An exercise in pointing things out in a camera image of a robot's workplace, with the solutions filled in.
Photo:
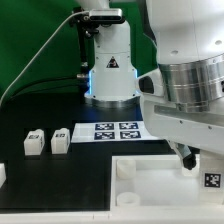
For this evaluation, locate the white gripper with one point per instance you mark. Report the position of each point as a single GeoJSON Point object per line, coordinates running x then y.
{"type": "Point", "coordinates": [203, 130]}

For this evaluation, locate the white square tabletop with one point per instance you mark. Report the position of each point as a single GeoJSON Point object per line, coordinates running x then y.
{"type": "Point", "coordinates": [158, 181]}

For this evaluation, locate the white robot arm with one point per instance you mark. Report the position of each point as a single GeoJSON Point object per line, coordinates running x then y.
{"type": "Point", "coordinates": [182, 100]}

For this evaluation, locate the white sheet with markers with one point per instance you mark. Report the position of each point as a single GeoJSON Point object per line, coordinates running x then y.
{"type": "Point", "coordinates": [110, 132]}

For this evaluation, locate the white block left edge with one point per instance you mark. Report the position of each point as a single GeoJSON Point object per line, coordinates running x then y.
{"type": "Point", "coordinates": [3, 177]}

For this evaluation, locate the white front rail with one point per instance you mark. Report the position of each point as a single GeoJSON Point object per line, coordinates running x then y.
{"type": "Point", "coordinates": [148, 217]}

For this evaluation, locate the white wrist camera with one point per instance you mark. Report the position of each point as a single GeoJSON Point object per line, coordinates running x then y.
{"type": "Point", "coordinates": [151, 84]}

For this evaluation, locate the camera on black stand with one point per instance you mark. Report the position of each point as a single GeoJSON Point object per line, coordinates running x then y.
{"type": "Point", "coordinates": [87, 25]}

